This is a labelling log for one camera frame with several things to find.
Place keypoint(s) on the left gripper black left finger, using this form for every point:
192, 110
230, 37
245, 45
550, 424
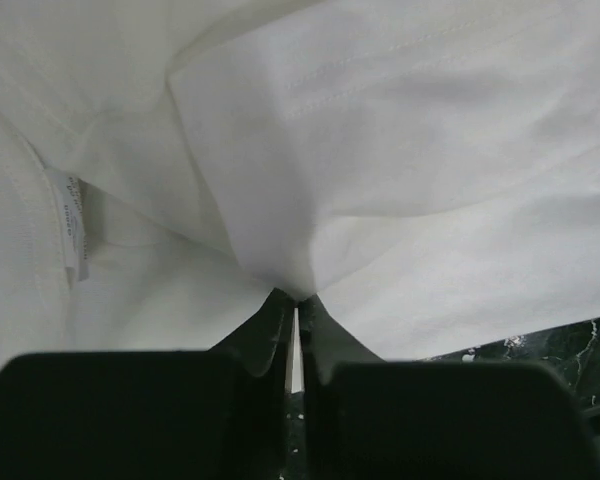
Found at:
214, 414

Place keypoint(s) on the white printed t shirt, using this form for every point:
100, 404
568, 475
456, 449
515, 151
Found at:
429, 169

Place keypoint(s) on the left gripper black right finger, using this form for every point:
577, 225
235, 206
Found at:
367, 418

